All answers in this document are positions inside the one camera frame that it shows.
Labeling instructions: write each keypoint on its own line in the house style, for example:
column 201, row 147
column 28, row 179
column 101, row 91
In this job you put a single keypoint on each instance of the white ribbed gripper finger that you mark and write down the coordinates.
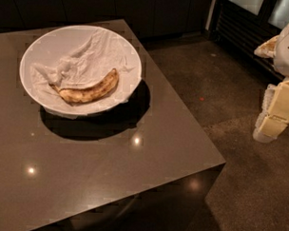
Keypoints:
column 267, row 100

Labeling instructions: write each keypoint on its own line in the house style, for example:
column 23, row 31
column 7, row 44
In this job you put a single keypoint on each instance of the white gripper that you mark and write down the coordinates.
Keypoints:
column 287, row 52

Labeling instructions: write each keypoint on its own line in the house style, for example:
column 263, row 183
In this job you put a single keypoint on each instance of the ripe spotted banana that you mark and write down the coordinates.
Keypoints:
column 89, row 94

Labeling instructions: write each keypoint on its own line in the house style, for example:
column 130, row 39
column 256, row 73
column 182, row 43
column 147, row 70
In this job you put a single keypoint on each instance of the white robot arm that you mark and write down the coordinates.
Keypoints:
column 267, row 50

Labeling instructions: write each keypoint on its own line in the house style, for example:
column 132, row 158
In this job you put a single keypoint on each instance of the white bowl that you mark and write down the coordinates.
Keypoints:
column 52, row 44

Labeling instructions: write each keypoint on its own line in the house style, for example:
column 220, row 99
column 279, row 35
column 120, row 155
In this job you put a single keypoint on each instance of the white paper towel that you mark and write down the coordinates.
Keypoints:
column 89, row 58

